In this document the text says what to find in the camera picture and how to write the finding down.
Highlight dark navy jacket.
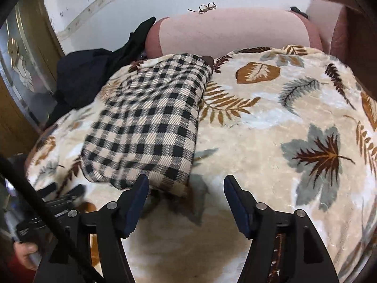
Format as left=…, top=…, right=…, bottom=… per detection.
left=47, top=50, right=130, bottom=124

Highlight wooden door with glass panel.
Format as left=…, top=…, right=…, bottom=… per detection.
left=0, top=0, right=67, bottom=154

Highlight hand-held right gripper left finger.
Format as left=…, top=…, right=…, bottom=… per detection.
left=32, top=174, right=150, bottom=283

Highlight pink pillow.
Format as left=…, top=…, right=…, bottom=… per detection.
left=306, top=0, right=339, bottom=48

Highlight small black object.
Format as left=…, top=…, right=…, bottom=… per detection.
left=290, top=6, right=308, bottom=18

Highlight red cloth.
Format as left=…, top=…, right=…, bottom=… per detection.
left=7, top=258, right=37, bottom=283

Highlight person's left hand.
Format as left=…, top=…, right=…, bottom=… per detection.
left=13, top=241, right=39, bottom=271

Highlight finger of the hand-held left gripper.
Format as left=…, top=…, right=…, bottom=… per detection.
left=58, top=184, right=86, bottom=205
left=38, top=183, right=58, bottom=198

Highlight black beige checkered coat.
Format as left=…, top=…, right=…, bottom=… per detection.
left=81, top=53, right=214, bottom=198

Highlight leaf print blanket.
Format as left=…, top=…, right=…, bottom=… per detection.
left=25, top=45, right=377, bottom=283

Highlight reddish brown pillow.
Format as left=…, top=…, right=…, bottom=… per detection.
left=329, top=6, right=354, bottom=58

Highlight eyeglasses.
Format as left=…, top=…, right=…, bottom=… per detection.
left=188, top=2, right=217, bottom=14

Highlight black cloth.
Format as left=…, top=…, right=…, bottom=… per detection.
left=112, top=16, right=156, bottom=65

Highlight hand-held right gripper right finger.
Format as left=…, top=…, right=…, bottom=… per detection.
left=223, top=175, right=340, bottom=283

